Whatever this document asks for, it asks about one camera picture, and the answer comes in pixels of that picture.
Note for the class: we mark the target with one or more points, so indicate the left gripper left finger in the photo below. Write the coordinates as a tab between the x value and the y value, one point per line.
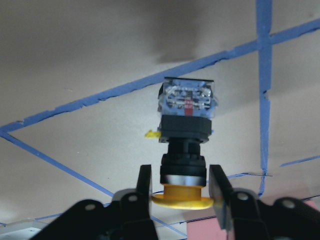
144	192

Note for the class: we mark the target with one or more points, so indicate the pink plastic bin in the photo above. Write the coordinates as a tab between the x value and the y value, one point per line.
287	219

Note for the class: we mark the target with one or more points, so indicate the yellow push button switch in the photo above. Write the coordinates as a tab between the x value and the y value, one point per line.
186	107

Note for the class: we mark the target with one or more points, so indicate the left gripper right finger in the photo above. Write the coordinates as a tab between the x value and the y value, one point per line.
220	191

